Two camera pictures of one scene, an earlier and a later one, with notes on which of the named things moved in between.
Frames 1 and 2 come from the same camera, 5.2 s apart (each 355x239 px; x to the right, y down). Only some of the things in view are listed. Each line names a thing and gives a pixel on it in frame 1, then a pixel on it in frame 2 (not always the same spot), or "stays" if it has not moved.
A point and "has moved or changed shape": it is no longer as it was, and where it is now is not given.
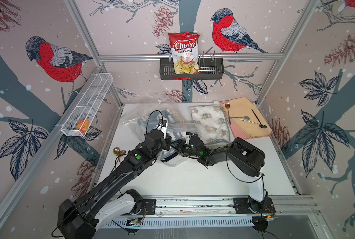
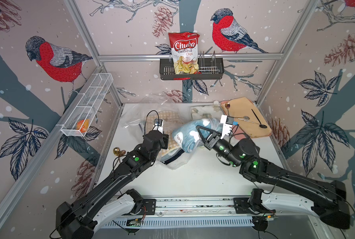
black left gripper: (167, 141) stays
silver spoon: (246, 117) stays
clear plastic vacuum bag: (164, 111) has moved or changed shape
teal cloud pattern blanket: (174, 119) → (187, 136)
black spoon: (262, 126) stays
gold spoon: (116, 151) stays
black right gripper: (180, 144) → (215, 139)
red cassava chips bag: (184, 52) stays
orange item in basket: (83, 125) stays
